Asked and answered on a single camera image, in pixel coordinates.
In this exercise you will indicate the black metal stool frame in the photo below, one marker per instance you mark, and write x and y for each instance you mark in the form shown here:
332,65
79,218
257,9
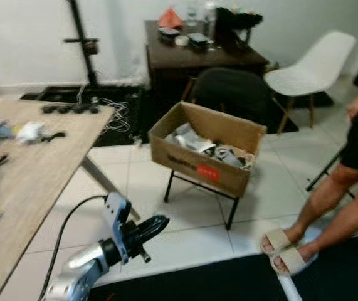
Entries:
232,213

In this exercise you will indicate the black power strip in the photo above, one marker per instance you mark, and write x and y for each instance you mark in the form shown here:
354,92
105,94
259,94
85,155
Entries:
71,108

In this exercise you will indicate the small black item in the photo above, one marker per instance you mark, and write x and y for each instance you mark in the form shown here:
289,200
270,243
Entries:
55,135

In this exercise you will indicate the clear plastic bottle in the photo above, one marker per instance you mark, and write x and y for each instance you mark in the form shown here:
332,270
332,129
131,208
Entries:
210,19

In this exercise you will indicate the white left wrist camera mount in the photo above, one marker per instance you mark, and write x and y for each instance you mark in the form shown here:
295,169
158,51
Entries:
116,213

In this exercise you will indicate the grey plastic trash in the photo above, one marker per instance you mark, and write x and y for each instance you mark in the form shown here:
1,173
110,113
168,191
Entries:
232,157

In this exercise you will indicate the black shell chair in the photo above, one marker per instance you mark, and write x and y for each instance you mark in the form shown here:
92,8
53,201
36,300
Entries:
232,93

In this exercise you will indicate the beige slipper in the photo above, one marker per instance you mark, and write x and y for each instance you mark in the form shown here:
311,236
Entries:
294,258
277,239

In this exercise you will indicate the black tray with lid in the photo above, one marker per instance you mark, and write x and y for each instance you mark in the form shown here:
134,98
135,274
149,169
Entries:
199,41

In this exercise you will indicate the red box label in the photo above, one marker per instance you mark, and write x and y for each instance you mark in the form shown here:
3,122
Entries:
208,173

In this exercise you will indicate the small black food container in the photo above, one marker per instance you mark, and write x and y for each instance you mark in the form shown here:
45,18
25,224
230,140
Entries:
168,35

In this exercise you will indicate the grey metal table leg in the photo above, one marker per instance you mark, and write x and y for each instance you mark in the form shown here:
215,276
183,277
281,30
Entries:
110,185

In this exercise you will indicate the white pole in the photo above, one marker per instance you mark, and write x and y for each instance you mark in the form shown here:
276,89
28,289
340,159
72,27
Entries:
291,288

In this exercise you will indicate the black desk organiser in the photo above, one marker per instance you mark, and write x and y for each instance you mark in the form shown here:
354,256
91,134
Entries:
235,26

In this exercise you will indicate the dark wooden desk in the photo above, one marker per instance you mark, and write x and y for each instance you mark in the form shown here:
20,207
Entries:
178,59

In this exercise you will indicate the large black floor carpet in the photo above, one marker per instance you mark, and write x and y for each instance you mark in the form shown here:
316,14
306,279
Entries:
348,269

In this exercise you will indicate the orange folded item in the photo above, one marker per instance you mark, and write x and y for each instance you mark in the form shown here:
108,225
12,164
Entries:
170,20

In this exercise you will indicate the small blue grey wrapper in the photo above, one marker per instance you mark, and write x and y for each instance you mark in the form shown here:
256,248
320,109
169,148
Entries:
5,130

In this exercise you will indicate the white shell chair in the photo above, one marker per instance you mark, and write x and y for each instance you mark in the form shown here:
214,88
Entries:
316,63

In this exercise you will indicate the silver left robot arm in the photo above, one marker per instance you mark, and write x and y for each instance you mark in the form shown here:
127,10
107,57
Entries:
78,263

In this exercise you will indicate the brown cardboard box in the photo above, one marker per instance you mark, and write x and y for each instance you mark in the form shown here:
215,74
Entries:
185,164

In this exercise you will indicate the white grey paper trash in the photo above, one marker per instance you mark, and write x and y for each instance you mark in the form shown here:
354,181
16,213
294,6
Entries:
188,139

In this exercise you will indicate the black metal frame leg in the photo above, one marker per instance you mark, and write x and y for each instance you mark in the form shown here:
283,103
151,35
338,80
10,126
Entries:
323,172

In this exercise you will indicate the black tripod stand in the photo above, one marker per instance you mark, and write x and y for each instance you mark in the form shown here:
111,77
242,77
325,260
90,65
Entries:
86,47

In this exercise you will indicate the white tape roll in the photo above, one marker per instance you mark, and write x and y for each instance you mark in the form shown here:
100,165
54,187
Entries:
182,41

